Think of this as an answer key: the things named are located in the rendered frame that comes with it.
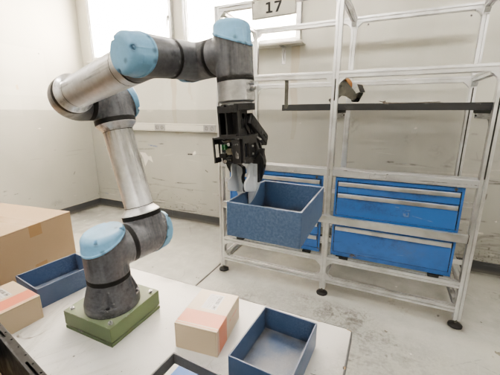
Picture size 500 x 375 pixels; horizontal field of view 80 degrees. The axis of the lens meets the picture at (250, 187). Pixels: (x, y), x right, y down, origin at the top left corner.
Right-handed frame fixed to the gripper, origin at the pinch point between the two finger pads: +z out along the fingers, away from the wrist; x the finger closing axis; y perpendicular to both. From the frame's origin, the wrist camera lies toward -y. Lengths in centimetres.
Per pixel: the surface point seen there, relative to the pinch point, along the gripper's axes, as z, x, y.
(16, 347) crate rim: 17.0, -24.7, 38.0
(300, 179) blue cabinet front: 25, -31, -140
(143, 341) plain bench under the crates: 40, -30, 9
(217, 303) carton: 33.3, -14.6, -4.6
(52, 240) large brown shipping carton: 24, -91, -6
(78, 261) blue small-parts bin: 32, -80, -7
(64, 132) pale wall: -18, -346, -180
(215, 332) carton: 33.7, -9.1, 5.2
